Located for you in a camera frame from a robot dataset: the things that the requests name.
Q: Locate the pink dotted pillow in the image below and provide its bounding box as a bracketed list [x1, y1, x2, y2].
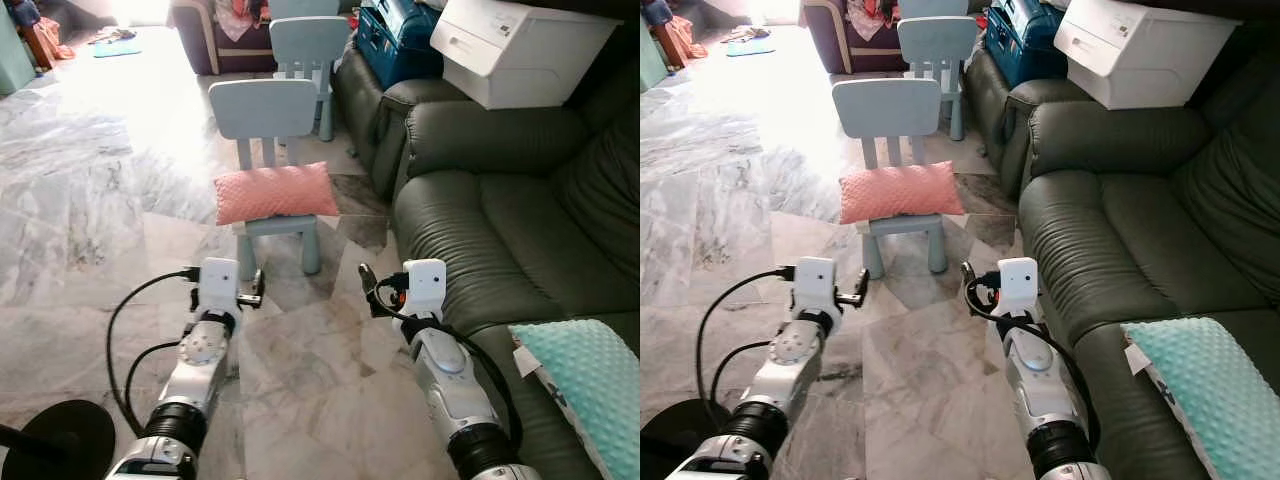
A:
[837, 161, 967, 226]
[214, 161, 342, 227]

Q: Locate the dark green leather sofa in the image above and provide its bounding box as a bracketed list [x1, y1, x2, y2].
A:
[961, 44, 1280, 480]
[332, 44, 641, 480]

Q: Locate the teal dotted pillow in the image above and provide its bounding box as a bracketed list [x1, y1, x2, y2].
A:
[507, 319, 641, 480]
[1119, 317, 1280, 480]

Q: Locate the light blue child chair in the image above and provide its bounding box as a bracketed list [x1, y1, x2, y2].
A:
[267, 0, 353, 142]
[896, 0, 980, 142]
[208, 78, 324, 282]
[831, 77, 950, 281]

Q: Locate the black round stand base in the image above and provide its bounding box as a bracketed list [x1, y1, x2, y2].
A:
[0, 399, 117, 480]
[640, 399, 743, 480]

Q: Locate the blue hard-shell suitcase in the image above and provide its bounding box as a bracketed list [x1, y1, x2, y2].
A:
[984, 0, 1072, 90]
[355, 0, 447, 92]

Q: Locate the white plastic storage box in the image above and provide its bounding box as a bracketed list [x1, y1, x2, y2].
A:
[1054, 0, 1242, 111]
[430, 0, 624, 111]

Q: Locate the pile of colourful clothes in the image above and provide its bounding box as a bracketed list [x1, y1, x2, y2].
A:
[858, 0, 901, 31]
[214, 0, 269, 43]

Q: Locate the orange cloth bag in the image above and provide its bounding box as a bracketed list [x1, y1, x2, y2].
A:
[650, 10, 710, 72]
[18, 14, 77, 72]

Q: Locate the pale green cabinet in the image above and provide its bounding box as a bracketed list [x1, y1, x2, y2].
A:
[0, 0, 38, 97]
[640, 28, 670, 92]

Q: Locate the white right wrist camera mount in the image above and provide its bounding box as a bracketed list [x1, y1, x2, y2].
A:
[399, 259, 449, 320]
[996, 257, 1042, 320]

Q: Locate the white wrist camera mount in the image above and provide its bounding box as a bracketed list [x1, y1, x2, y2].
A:
[996, 257, 1042, 320]
[399, 259, 449, 320]
[194, 257, 242, 317]
[789, 257, 840, 314]

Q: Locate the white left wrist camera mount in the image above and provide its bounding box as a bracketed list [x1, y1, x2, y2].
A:
[789, 257, 840, 314]
[194, 257, 242, 317]

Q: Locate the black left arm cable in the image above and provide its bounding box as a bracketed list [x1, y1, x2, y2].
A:
[696, 265, 797, 423]
[104, 266, 201, 437]

